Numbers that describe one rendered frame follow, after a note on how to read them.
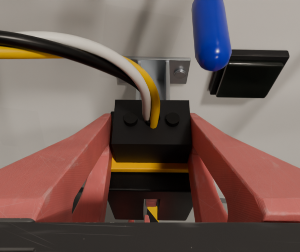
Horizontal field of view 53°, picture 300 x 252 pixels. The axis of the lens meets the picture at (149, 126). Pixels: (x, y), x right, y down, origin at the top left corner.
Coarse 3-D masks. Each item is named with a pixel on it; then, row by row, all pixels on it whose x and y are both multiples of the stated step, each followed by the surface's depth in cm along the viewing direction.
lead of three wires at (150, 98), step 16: (0, 32) 6; (16, 32) 7; (32, 32) 7; (48, 32) 7; (0, 48) 7; (16, 48) 7; (32, 48) 7; (48, 48) 7; (64, 48) 7; (80, 48) 8; (96, 48) 8; (96, 64) 8; (112, 64) 8; (128, 64) 8; (128, 80) 9; (144, 80) 9; (144, 96) 10; (144, 112) 11
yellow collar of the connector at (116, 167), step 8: (112, 160) 13; (112, 168) 13; (120, 168) 13; (128, 168) 13; (136, 168) 13; (144, 168) 13; (152, 168) 13; (160, 168) 13; (168, 168) 13; (176, 168) 13; (184, 168) 13
